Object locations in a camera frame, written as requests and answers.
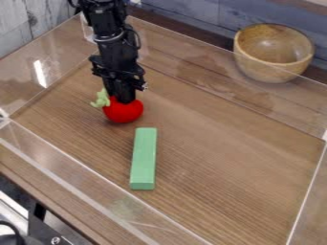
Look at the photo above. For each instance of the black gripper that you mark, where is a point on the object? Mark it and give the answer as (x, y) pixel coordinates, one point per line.
(116, 66)

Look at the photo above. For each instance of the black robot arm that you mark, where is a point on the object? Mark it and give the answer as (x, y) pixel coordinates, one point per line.
(105, 17)

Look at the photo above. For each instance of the red plush tomato toy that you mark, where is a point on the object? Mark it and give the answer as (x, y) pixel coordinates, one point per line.
(118, 112)

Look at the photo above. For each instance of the green rectangular block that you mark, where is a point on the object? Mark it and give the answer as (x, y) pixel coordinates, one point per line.
(143, 170)

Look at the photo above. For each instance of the clear acrylic tray walls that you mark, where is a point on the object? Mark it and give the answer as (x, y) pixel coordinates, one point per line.
(241, 145)

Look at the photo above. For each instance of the black metal mount with bolt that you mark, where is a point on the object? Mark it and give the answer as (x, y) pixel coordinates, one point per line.
(40, 231)

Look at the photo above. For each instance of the wooden bowl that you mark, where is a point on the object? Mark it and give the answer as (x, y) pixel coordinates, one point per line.
(272, 53)

